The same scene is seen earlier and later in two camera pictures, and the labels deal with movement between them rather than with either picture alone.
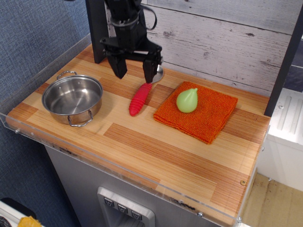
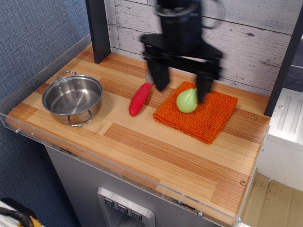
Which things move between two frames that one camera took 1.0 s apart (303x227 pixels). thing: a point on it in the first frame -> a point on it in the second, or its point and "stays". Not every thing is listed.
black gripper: (132, 42) -> (181, 44)
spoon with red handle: (139, 98) stays
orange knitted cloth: (212, 112) stays
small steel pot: (73, 98) stays
